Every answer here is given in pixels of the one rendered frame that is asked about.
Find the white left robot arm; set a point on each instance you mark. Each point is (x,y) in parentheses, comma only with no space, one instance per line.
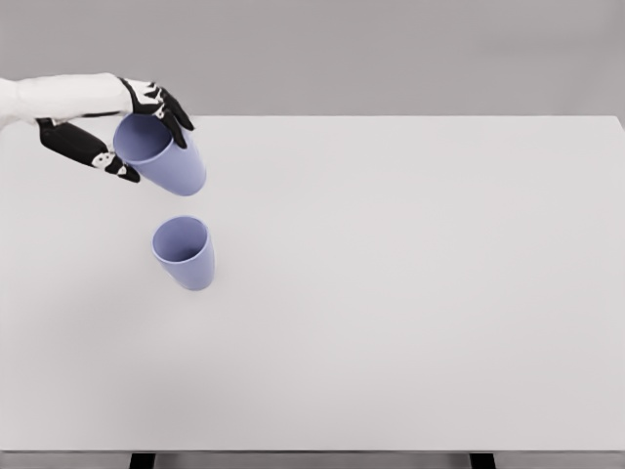
(10,101)

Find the lavender blue plastic cup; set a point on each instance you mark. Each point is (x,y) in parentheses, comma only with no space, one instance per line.
(188,256)
(163,156)

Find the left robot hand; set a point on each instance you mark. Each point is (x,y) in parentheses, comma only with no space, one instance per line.
(85,98)

